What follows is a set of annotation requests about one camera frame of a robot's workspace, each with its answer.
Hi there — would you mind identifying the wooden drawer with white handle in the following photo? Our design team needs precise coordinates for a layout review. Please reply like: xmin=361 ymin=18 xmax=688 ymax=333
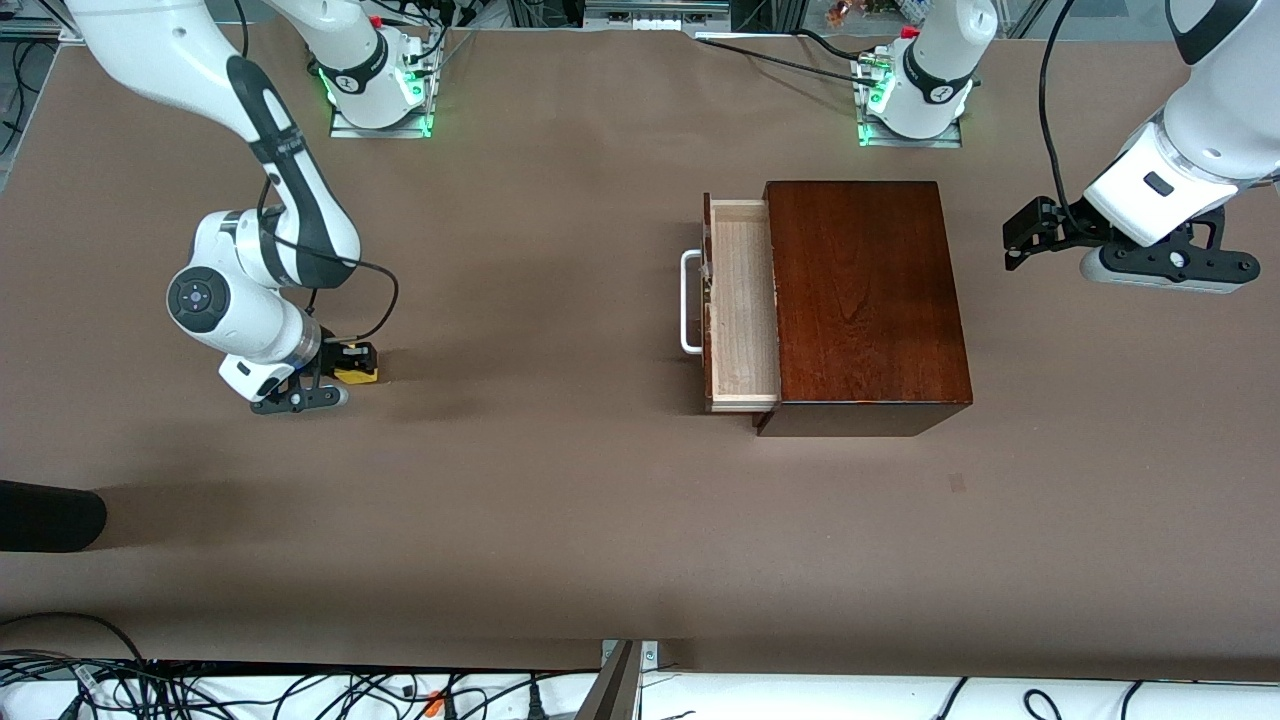
xmin=681 ymin=193 xmax=782 ymax=413

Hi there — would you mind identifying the dark brown wooden cabinet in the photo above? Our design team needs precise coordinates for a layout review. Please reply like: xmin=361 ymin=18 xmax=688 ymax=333
xmin=752 ymin=181 xmax=974 ymax=438

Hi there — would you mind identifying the black rounded cylinder object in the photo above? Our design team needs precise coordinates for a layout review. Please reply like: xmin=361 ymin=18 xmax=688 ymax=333
xmin=0 ymin=480 xmax=108 ymax=553

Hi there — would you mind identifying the grey electrical box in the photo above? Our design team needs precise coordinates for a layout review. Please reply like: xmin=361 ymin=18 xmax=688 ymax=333
xmin=583 ymin=0 xmax=734 ymax=33

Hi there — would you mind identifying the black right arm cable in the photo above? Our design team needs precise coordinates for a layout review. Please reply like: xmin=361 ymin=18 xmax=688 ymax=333
xmin=258 ymin=175 xmax=399 ymax=346

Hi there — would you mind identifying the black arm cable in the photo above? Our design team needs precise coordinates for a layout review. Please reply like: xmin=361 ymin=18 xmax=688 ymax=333
xmin=258 ymin=175 xmax=399 ymax=346
xmin=1040 ymin=0 xmax=1101 ymax=236

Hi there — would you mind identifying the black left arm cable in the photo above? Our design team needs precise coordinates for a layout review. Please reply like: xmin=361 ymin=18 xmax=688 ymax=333
xmin=1040 ymin=0 xmax=1101 ymax=236

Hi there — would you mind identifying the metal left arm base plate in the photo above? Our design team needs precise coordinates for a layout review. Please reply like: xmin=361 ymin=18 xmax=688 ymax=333
xmin=857 ymin=55 xmax=964 ymax=149

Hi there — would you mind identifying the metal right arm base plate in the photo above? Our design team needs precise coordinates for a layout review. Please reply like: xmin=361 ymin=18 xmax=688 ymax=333
xmin=329 ymin=40 xmax=434 ymax=139

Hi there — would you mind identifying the black looped cable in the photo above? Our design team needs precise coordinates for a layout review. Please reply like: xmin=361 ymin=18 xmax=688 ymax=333
xmin=0 ymin=612 xmax=151 ymax=691

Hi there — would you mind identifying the black cable on table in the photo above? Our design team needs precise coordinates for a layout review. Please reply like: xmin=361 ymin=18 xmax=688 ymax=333
xmin=695 ymin=28 xmax=891 ymax=89

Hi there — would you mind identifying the aluminium frame rail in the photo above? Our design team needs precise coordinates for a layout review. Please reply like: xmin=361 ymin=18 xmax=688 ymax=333
xmin=0 ymin=15 xmax=86 ymax=43

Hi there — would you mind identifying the grey metal bracket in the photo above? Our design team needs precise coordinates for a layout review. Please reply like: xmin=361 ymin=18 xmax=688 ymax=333
xmin=575 ymin=640 xmax=660 ymax=720

